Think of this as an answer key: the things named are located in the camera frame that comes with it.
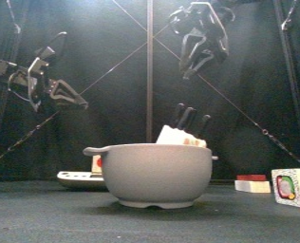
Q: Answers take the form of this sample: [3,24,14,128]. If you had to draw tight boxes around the diagonal brace wire with turnbuckle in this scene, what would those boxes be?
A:
[112,0,300,169]

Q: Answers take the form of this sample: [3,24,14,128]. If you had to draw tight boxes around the dark slanted frame post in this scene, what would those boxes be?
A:
[272,0,300,159]

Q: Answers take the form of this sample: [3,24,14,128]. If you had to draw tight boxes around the white sushi piece red centre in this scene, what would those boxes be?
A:
[90,154,105,175]

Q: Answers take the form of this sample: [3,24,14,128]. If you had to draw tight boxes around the plain diagonal brace wire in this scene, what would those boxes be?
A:
[0,23,172,168]

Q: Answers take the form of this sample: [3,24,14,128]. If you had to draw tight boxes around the red and white nigiri sushi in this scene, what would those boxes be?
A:
[235,174,273,195]

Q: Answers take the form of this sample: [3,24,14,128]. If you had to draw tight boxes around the black toy knife handle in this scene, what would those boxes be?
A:
[178,106,199,131]
[196,114,213,140]
[169,103,188,128]

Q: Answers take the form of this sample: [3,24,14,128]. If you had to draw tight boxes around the grey toy cooking pot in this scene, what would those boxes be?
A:
[82,142,220,210]

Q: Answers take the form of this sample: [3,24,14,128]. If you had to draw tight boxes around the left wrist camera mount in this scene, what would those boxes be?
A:
[27,46,58,77]

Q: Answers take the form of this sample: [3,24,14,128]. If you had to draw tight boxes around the black looped gripper cable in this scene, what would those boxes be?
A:
[6,69,35,103]

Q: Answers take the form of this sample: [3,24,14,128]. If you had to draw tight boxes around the green white carton box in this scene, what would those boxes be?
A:
[271,167,300,209]

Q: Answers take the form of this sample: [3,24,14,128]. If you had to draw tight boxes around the thin vertical metal frame pole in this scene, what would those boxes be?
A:
[145,0,156,144]

